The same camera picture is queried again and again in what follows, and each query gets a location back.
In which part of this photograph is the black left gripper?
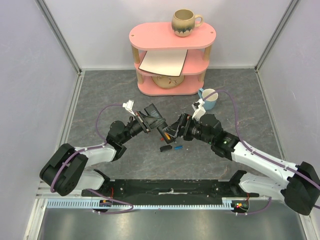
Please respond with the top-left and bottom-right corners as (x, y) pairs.
(120, 110), (166, 144)

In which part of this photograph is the black battery compartment cover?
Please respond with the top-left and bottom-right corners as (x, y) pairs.
(159, 145), (173, 153)

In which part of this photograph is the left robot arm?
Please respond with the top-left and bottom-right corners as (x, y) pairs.
(39, 111), (166, 197)

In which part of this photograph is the light blue mug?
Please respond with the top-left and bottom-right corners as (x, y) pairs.
(198, 88), (219, 111)

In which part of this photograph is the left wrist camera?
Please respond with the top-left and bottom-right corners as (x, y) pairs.
(122, 99), (136, 116)

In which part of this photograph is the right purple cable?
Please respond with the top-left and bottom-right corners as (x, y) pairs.
(203, 89), (320, 216)

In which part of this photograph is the black remote control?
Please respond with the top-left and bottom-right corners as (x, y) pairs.
(144, 103), (176, 144)

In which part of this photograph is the white cable duct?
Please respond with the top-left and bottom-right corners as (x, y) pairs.
(46, 198), (236, 211)

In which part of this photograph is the beige ceramic mug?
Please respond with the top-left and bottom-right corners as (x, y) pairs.
(171, 9), (204, 37)

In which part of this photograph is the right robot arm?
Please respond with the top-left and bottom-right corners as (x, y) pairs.
(163, 113), (320, 216)

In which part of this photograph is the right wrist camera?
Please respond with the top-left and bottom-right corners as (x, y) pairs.
(191, 98), (206, 121)

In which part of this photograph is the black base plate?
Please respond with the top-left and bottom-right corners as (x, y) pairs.
(96, 179), (259, 205)

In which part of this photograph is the pink three-tier shelf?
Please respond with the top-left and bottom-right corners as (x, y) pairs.
(129, 22), (216, 96)

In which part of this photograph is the white square plate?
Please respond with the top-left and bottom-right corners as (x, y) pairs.
(138, 49), (188, 77)

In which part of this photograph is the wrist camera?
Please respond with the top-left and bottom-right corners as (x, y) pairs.
(191, 98), (206, 121)
(122, 99), (136, 116)

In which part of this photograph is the beige bird-painted bowl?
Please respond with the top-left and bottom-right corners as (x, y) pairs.
(151, 75), (185, 89)

